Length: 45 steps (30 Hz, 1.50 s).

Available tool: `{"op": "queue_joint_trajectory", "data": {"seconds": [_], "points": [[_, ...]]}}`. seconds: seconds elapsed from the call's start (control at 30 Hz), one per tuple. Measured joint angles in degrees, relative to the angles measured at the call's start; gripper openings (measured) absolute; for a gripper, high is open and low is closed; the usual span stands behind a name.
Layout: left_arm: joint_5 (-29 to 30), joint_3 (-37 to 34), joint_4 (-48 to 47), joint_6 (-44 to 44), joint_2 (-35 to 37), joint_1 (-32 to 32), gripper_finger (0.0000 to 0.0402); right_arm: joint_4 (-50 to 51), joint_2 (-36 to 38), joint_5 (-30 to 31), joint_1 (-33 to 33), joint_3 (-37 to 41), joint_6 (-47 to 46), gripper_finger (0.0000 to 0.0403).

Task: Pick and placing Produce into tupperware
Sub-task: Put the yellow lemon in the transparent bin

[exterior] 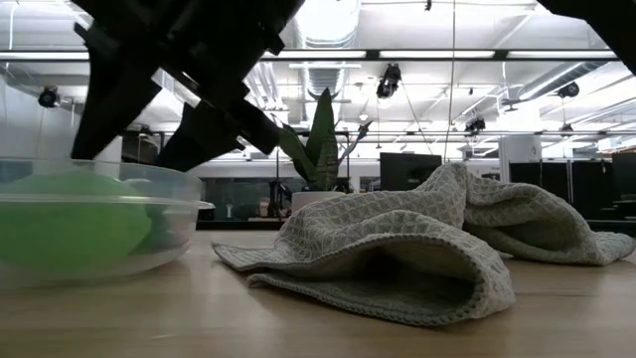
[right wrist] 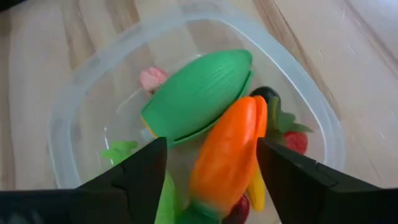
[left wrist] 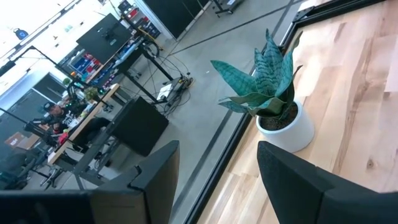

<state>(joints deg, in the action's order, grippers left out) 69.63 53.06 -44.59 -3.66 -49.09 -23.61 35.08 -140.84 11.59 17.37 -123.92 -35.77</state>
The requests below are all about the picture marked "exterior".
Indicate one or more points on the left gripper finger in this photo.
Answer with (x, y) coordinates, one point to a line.
(218, 131)
(111, 109)

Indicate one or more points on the small dark toy produce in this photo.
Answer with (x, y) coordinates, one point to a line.
(163, 231)

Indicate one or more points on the large green toy produce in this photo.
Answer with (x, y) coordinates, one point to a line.
(69, 229)

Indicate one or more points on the clear plastic tupperware container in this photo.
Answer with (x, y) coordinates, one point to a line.
(174, 199)

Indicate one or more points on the dark cabinet on stand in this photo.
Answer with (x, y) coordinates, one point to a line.
(139, 148)

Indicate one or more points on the dark equipment on desk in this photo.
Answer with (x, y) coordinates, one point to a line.
(275, 199)

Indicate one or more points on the green snake plant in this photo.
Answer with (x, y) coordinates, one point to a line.
(320, 149)

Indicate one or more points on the white plant pot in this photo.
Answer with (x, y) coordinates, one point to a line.
(315, 201)

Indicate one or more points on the black computer monitor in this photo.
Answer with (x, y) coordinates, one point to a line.
(410, 171)

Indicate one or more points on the grey waffle-weave towel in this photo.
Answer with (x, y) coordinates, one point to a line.
(377, 248)

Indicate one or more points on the white square pillar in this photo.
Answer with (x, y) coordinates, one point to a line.
(519, 156)

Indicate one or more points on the black office partition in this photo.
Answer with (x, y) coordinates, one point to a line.
(556, 181)

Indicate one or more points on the black ceiling camera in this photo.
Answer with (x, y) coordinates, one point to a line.
(475, 125)
(389, 82)
(48, 97)
(569, 90)

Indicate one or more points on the silver ceiling air duct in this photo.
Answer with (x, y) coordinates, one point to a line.
(325, 25)

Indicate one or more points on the thin horizontal metal rail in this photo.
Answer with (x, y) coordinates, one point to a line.
(447, 133)

